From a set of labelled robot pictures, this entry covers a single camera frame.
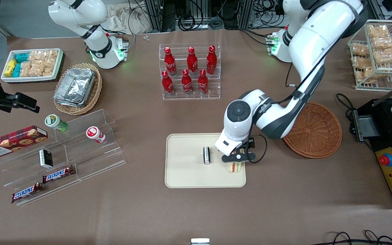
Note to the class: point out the small black white box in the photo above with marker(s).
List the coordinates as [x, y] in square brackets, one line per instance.
[207, 156]
[47, 158]

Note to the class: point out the round brown wicker basket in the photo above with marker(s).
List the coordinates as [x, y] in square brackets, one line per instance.
[315, 132]

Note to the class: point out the red lidded snack cup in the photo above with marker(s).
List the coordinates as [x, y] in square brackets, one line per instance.
[93, 132]

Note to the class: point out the red tartan cookie box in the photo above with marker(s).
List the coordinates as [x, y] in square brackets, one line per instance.
[15, 139]

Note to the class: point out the green lidded snack cup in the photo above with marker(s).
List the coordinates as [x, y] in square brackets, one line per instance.
[51, 120]

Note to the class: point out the beige crumpled cloth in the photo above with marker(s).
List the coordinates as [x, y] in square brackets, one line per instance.
[124, 17]

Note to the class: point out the triangular sandwich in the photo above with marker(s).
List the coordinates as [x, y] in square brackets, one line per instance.
[235, 167]

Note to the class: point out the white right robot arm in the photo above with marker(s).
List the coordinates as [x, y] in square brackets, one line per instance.
[80, 13]

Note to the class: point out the yellow snack pack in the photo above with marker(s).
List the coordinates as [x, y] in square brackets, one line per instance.
[10, 67]

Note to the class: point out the teal snack pack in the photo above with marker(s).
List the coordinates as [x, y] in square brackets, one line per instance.
[22, 57]
[16, 70]

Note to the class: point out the aluminium foil tray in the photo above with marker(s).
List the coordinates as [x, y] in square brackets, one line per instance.
[75, 85]
[70, 103]

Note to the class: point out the clear rice cracker bag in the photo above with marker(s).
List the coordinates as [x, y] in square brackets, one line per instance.
[27, 69]
[51, 55]
[37, 56]
[44, 69]

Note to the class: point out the clear acrylic stepped display stand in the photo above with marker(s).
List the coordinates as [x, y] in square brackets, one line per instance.
[94, 160]

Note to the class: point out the black grey power box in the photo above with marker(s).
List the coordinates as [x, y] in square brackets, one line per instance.
[366, 127]

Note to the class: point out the red emergency stop button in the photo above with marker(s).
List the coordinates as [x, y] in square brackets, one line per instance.
[386, 160]

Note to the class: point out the oval light wicker basket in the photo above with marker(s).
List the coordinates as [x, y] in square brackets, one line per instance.
[94, 95]

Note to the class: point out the clear acrylic bottle rack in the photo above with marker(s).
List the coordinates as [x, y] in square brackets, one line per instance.
[218, 68]

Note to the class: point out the aluminium frame rack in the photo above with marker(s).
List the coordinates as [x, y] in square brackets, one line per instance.
[155, 13]

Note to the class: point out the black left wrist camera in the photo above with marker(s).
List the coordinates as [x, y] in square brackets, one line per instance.
[250, 142]

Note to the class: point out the bagged fried snack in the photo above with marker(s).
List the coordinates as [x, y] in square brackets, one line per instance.
[378, 30]
[368, 75]
[359, 49]
[388, 55]
[383, 42]
[361, 63]

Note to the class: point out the Snickers chocolate bar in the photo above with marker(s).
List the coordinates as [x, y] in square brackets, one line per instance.
[26, 192]
[57, 175]

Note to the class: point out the beige plastic serving tray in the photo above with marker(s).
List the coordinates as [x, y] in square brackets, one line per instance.
[185, 170]

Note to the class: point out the white rectangular snack bin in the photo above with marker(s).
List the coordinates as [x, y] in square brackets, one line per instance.
[32, 79]

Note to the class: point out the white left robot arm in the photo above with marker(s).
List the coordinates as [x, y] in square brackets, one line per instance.
[318, 37]

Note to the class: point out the red cola bottle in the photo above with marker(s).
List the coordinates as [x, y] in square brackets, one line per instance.
[202, 82]
[167, 83]
[186, 82]
[169, 61]
[192, 61]
[211, 60]

